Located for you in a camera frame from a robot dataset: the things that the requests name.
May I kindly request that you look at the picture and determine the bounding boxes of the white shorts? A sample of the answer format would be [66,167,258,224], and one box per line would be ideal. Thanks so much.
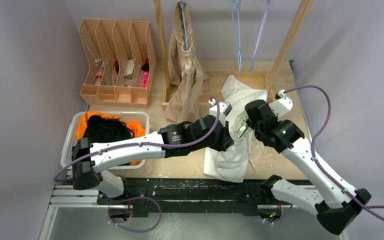
[203,75,268,183]

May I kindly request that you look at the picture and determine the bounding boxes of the light blue hanger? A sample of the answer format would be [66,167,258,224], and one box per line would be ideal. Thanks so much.
[230,0,243,72]

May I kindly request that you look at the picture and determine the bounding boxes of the orange shorts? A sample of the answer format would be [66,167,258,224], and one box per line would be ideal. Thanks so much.
[76,111,147,167]

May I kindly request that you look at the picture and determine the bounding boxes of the lilac plastic hanger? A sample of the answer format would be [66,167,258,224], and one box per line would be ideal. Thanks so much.
[249,0,271,71]

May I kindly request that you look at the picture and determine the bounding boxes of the black shorts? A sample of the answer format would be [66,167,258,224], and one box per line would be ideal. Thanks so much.
[82,115,135,143]

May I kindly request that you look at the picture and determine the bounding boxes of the white plastic perforated basket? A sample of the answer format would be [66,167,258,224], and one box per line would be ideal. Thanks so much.
[60,111,150,167]

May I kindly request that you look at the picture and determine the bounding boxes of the green hanger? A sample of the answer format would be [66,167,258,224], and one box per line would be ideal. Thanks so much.
[239,124,249,139]

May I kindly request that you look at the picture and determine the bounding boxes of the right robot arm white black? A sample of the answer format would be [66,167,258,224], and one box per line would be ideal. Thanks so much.
[244,98,372,236]

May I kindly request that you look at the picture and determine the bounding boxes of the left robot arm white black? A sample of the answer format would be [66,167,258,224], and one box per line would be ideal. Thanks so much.
[72,115,234,205]

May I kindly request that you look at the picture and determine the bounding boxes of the beige shorts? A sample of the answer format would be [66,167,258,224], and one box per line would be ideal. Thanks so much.
[164,0,210,123]

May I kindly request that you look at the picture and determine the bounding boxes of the wooden clothes rack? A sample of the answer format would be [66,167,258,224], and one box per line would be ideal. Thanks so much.
[154,0,313,109]

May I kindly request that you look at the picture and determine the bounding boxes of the pink marker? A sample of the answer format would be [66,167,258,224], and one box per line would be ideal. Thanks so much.
[142,71,149,88]

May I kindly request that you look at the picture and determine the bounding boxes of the white small box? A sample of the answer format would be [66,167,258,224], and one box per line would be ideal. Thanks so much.
[124,59,135,80]

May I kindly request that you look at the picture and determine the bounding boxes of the peach plastic file organizer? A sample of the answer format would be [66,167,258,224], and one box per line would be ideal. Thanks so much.
[78,18,157,108]

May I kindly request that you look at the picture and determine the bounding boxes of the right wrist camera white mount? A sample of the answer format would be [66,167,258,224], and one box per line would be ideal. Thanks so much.
[269,89,293,119]

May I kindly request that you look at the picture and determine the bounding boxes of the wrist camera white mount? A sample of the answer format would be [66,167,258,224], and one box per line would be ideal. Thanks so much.
[269,89,293,119]
[208,98,233,126]

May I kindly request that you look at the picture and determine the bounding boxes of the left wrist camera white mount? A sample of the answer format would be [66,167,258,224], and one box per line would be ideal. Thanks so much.
[208,98,233,126]

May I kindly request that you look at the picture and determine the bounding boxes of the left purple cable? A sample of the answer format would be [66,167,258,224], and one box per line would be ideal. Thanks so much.
[53,96,221,183]

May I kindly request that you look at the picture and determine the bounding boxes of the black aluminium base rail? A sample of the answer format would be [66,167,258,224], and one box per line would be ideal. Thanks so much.
[47,177,342,220]

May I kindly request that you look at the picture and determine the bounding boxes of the purple cable loop under rail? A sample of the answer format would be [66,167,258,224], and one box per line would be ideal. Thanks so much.
[107,196,163,234]

